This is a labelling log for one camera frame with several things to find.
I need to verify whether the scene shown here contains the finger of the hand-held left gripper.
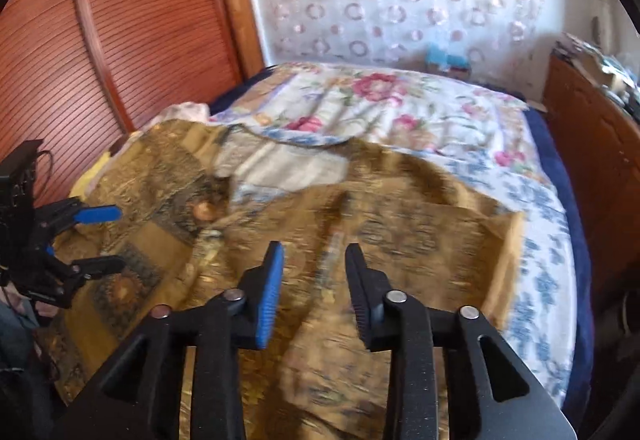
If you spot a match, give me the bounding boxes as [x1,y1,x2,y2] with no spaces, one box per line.
[46,254,127,293]
[36,199,123,235]

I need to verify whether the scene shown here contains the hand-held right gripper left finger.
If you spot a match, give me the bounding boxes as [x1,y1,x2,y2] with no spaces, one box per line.
[65,241,285,440]

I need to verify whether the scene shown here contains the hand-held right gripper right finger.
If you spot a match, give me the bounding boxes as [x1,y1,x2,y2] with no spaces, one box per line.
[344,243,577,440]

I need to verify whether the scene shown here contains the gold patterned cloth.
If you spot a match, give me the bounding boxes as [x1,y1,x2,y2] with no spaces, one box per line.
[50,119,527,440]

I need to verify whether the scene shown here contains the person's dark clothing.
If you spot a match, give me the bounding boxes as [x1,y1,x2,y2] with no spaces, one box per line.
[0,290,68,440]

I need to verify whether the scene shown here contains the white pillow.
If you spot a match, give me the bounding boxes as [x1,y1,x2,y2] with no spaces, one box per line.
[144,101,212,132]

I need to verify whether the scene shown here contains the wooden louvered wardrobe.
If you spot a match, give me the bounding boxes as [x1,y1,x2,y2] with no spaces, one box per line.
[0,0,267,202]

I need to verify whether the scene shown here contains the white floral bedspread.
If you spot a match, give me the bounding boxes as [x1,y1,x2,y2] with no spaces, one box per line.
[207,61,577,410]

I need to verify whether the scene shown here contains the navy floral fleece blanket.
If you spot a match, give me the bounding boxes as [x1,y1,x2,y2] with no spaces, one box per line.
[207,65,599,427]

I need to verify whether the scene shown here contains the blue toy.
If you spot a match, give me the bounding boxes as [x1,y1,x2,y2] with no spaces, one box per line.
[425,42,474,81]

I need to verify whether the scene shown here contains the wooden cabinet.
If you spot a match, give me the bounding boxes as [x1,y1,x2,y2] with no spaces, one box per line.
[542,49,640,321]

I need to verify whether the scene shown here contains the clutter pile on cabinet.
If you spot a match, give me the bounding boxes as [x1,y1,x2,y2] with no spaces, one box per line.
[551,31,640,121]

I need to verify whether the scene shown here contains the black cable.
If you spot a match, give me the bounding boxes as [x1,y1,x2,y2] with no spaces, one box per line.
[36,149,57,183]

